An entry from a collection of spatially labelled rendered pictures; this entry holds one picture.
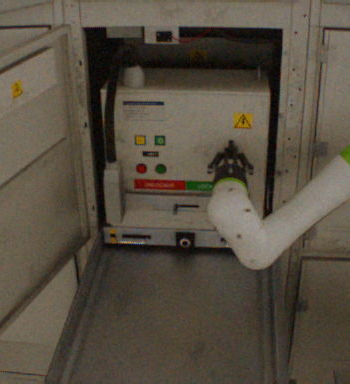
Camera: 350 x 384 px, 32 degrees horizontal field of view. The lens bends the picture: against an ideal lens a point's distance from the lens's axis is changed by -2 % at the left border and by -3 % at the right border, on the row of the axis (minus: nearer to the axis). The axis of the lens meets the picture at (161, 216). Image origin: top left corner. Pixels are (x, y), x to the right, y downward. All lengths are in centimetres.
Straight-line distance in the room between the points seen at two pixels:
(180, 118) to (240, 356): 70
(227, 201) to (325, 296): 85
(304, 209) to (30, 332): 131
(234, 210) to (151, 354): 46
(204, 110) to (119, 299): 61
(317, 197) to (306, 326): 84
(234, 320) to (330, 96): 70
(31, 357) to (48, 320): 24
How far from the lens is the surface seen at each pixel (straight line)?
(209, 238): 199
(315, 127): 188
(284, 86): 183
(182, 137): 184
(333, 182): 156
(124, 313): 179
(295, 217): 153
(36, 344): 250
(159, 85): 184
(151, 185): 192
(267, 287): 188
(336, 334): 233
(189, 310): 179
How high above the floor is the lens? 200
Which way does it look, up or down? 32 degrees down
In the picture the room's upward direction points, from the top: 2 degrees counter-clockwise
